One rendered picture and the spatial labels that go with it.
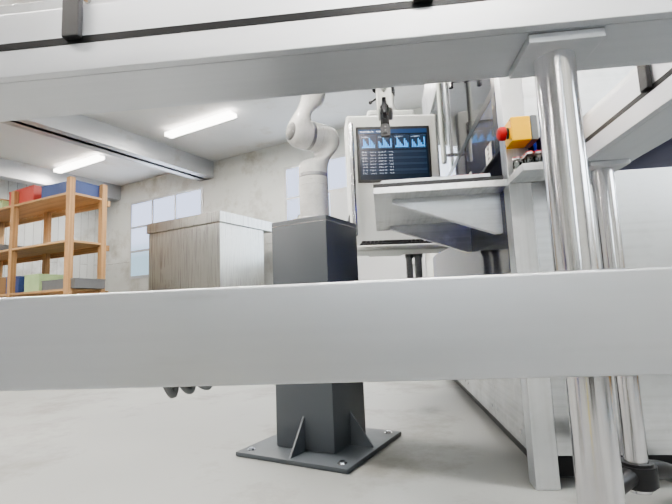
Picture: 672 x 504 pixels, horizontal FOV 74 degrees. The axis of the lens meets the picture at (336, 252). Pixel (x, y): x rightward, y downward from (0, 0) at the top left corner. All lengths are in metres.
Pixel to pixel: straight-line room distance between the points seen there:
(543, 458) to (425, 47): 1.15
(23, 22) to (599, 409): 0.88
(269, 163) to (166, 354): 6.69
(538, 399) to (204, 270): 4.90
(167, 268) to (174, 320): 5.77
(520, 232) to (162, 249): 5.54
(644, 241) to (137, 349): 1.34
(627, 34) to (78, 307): 0.77
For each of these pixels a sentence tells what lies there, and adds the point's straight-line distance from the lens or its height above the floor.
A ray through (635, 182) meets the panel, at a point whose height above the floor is 0.84.
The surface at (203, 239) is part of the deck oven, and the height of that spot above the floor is 1.44.
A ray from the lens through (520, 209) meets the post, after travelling 1.43.
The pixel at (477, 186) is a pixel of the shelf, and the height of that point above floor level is 0.86.
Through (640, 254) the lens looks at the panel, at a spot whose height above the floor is 0.63.
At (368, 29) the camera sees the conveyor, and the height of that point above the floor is 0.86.
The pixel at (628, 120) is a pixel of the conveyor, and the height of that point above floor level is 0.86.
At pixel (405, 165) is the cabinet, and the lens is 2.48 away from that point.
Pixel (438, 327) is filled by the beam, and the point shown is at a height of 0.49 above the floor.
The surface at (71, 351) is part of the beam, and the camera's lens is 0.67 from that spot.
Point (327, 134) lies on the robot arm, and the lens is 1.89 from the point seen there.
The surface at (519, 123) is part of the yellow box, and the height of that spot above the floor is 1.01.
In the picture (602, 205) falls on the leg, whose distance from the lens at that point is 1.27.
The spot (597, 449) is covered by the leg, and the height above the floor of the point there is 0.35.
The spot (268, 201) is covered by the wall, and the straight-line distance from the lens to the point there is 7.09.
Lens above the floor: 0.52
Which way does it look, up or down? 7 degrees up
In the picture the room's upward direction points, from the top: 2 degrees counter-clockwise
